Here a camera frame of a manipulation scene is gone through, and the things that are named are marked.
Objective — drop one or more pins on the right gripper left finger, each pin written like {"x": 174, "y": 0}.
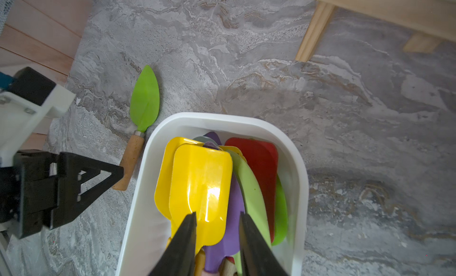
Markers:
{"x": 179, "y": 257}

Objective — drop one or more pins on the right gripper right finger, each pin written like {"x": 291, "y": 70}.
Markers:
{"x": 257, "y": 258}

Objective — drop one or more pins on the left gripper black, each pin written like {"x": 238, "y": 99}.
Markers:
{"x": 32, "y": 197}

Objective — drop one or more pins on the purple shovel pink handle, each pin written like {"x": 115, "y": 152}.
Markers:
{"x": 229, "y": 245}

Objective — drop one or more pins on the white plastic storage box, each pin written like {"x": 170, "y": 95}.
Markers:
{"x": 147, "y": 231}

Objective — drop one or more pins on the green trowel wooden handle front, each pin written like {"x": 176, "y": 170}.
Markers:
{"x": 252, "y": 197}

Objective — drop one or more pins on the green trowel wooden handle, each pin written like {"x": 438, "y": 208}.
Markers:
{"x": 144, "y": 110}
{"x": 252, "y": 197}

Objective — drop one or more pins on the yellow shovel wooden handle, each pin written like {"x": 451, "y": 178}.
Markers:
{"x": 200, "y": 185}

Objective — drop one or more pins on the red shovel wooden handle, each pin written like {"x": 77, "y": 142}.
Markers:
{"x": 262, "y": 158}

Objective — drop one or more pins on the green trowel wooden handle back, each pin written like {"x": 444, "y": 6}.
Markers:
{"x": 144, "y": 110}

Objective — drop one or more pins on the yellow shovel blue-tipped handle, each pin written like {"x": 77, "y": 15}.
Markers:
{"x": 162, "y": 192}

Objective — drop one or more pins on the light blue trowel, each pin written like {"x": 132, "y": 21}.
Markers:
{"x": 208, "y": 142}

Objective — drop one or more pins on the wooden easel stand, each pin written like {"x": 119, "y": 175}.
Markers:
{"x": 432, "y": 20}

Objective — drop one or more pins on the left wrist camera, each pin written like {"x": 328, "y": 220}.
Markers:
{"x": 27, "y": 98}

